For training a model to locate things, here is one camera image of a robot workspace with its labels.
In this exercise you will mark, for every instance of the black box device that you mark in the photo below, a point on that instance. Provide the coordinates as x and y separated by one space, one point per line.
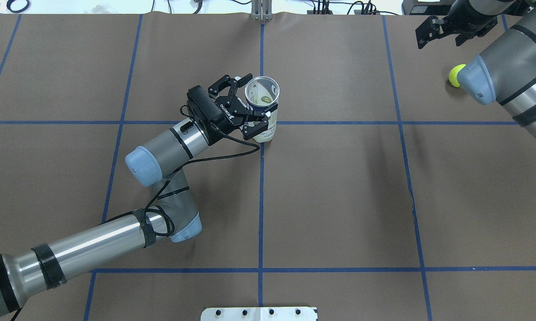
426 7

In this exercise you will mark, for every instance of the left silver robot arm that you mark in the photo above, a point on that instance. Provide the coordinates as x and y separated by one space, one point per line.
171 213

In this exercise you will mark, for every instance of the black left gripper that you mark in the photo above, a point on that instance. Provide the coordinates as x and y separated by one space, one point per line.
224 117

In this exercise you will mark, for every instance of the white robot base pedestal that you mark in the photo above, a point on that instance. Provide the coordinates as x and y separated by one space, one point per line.
300 313

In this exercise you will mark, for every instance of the aluminium frame post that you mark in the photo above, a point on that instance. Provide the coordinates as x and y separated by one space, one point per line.
261 10

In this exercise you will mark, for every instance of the tennis ball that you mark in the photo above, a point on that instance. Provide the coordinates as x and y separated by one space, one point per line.
453 75

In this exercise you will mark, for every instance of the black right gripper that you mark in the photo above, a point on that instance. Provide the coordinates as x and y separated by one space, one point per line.
465 21

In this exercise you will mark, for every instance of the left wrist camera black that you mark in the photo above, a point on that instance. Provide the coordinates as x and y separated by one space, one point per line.
204 110

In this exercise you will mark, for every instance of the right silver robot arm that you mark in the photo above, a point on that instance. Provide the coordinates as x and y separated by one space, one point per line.
504 72

